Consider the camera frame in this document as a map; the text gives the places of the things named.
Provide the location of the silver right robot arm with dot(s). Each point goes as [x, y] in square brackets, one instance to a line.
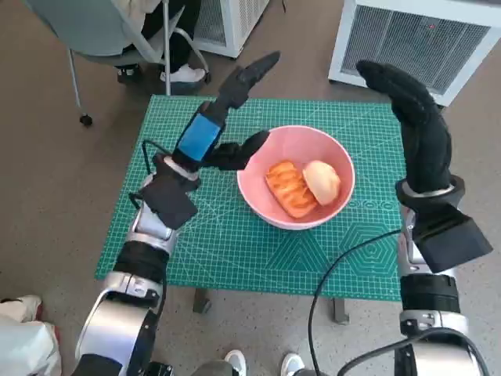
[428, 293]

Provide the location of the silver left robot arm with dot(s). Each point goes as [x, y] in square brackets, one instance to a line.
[117, 313]

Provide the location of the green cutting mat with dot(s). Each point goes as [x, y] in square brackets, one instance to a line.
[219, 258]

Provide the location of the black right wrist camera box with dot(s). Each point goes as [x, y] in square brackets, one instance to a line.
[450, 243]

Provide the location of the large white mesh cabinet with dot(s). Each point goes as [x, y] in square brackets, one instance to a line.
[411, 43]

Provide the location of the round toy bread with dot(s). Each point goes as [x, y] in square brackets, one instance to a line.
[323, 182]

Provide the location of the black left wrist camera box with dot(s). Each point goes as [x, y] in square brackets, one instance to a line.
[168, 201]

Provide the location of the person in white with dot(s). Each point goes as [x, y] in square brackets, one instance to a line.
[23, 344]

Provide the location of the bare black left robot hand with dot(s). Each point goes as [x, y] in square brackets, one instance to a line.
[199, 137]

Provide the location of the small white mesh cabinet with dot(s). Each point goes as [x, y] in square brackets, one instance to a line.
[235, 19]

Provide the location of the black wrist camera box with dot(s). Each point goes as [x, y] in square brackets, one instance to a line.
[450, 243]
[168, 201]

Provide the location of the long striped toy bread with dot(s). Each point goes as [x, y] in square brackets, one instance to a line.
[287, 188]

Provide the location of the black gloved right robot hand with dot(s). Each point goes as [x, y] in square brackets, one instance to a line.
[424, 137]

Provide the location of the grey table leg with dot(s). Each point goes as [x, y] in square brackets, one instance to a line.
[340, 311]
[202, 301]

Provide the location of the pink bowl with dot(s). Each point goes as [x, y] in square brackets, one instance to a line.
[297, 139]

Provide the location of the grey office chair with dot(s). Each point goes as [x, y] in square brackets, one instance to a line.
[82, 27]

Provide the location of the white shoe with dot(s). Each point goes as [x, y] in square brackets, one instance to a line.
[236, 362]
[293, 364]

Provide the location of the black robot body block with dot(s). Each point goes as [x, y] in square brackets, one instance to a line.
[159, 370]

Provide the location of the seated person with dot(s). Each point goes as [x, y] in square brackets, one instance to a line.
[180, 39]

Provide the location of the grey robot body part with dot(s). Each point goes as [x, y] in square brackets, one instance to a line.
[214, 369]

